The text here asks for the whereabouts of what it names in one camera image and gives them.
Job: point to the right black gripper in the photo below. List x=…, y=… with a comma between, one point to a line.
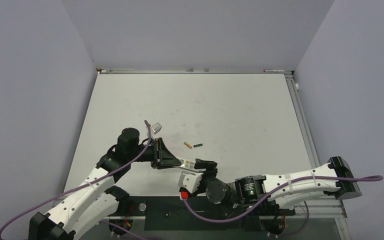
x=210, y=166

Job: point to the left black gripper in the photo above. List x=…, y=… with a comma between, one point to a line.
x=162, y=158

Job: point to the white remote control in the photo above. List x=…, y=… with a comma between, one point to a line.
x=189, y=165

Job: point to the green black AAA battery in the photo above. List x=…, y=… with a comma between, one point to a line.
x=197, y=145

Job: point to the gold AAA battery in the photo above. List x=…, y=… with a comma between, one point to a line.
x=188, y=145

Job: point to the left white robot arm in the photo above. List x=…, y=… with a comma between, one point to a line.
x=98, y=196

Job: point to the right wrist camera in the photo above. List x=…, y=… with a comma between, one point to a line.
x=190, y=184

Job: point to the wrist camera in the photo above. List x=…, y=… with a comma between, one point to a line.
x=156, y=128
x=190, y=184

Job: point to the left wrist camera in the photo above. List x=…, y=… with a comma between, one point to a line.
x=156, y=128

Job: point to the aluminium frame rail back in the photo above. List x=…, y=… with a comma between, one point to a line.
x=194, y=71

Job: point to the aluminium frame rail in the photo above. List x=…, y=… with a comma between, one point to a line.
x=325, y=207
x=194, y=71

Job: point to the aluminium frame rail right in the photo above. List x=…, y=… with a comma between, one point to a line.
x=325, y=207

